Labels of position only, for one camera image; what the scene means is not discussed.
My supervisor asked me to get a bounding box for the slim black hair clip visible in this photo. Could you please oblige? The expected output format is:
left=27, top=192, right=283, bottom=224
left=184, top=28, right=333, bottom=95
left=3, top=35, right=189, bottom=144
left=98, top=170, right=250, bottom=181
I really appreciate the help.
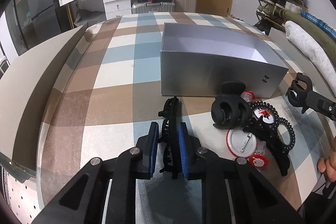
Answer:
left=158, top=96, right=182, bottom=180

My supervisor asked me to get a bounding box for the black beaded spiral hair tie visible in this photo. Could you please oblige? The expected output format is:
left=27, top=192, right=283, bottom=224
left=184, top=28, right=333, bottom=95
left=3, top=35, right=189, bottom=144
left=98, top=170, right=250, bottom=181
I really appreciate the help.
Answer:
left=247, top=101, right=280, bottom=135

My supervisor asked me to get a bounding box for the red white printed badge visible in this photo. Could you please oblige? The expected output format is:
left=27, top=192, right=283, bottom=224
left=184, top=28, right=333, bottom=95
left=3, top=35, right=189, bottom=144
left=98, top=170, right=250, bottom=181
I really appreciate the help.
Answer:
left=253, top=107, right=277, bottom=124

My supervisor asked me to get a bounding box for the long black banana clip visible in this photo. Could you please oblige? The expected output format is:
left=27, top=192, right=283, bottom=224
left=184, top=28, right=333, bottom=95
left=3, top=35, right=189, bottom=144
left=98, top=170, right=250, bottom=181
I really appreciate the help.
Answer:
left=251, top=119, right=290, bottom=177

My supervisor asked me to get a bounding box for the white red-rimmed pin badge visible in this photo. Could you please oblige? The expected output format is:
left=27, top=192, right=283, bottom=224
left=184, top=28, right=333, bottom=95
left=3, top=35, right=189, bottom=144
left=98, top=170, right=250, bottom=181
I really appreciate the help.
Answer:
left=226, top=129, right=259, bottom=160

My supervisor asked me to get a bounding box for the large black claw clip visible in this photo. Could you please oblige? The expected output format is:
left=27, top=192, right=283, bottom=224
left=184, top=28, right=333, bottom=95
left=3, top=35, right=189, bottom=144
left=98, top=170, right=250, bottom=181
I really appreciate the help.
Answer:
left=211, top=81, right=252, bottom=130

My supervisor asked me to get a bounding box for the red flower plastic ring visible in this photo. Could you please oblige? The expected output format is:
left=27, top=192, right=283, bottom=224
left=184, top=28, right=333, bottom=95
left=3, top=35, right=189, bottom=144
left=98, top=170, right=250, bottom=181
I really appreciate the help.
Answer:
left=248, top=141, right=268, bottom=168

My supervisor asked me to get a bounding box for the person's right hand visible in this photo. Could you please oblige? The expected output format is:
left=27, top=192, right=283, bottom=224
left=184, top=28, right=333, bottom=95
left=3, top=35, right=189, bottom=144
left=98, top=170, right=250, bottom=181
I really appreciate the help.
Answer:
left=317, top=139, right=336, bottom=182

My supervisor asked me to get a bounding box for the white rolled blanket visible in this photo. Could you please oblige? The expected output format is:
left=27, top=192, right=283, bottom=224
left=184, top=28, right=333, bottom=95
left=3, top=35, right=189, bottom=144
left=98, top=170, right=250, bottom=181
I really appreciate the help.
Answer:
left=285, top=20, right=335, bottom=95

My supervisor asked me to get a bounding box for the olive green rolled blanket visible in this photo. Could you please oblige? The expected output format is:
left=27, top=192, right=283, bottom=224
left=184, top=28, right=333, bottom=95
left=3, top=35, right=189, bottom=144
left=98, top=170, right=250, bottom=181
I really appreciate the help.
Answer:
left=274, top=9, right=335, bottom=66

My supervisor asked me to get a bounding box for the blue plaid rolled blanket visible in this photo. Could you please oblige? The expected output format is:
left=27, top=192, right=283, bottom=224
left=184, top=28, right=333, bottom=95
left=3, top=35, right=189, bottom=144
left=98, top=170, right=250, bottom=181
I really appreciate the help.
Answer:
left=301, top=12, right=336, bottom=40

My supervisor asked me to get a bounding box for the plaid checked bed cover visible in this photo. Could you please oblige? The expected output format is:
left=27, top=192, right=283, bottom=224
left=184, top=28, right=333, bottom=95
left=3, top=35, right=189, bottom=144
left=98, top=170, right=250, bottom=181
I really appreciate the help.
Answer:
left=36, top=11, right=334, bottom=224

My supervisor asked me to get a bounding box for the shoe rack with shoes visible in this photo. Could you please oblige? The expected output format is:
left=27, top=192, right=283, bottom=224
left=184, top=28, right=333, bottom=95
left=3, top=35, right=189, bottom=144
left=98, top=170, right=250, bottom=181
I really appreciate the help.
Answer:
left=254, top=0, right=308, bottom=34

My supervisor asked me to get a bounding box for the silver open cardboard box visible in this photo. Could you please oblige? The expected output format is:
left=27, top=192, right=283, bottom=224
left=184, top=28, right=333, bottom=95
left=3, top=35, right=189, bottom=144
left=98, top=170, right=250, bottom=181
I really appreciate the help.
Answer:
left=161, top=23, right=288, bottom=98

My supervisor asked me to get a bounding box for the beige headboard panel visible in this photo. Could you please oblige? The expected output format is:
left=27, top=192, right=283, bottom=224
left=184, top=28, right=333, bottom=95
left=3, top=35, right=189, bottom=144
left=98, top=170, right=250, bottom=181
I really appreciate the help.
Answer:
left=1, top=26, right=86, bottom=171

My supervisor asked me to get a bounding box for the silver lying suitcase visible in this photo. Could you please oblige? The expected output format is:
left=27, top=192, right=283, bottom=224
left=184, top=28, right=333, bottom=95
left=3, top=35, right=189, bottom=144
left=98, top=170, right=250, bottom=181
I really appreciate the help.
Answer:
left=131, top=2, right=175, bottom=14

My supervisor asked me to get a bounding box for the dark grey refrigerator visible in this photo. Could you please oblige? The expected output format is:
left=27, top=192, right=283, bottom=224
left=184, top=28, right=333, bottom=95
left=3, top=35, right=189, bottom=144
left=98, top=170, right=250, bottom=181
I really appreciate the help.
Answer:
left=5, top=0, right=71, bottom=55

